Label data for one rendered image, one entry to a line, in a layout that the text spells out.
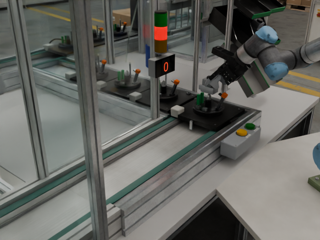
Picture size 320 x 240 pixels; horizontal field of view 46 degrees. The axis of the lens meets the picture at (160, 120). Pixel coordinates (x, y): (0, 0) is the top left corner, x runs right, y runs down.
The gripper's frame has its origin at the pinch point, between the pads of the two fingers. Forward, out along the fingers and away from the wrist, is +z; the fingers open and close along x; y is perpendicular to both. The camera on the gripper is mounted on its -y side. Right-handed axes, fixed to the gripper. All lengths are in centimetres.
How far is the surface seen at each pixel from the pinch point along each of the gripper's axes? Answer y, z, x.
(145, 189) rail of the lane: 22, 1, -60
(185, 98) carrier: -2.3, 20.5, 4.2
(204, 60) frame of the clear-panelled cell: -28, 55, 86
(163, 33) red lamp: -22.3, -11.0, -19.9
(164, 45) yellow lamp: -19.1, -7.7, -19.5
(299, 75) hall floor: 19, 134, 350
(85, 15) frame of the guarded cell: -13, -46, -83
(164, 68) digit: -12.7, -0.9, -19.7
